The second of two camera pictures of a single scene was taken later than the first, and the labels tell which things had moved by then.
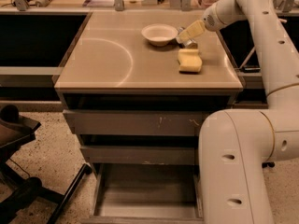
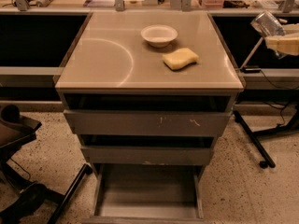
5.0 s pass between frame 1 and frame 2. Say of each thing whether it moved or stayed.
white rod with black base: stayed
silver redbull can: moved
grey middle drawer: stayed
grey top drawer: stayed
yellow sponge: moved
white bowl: stayed
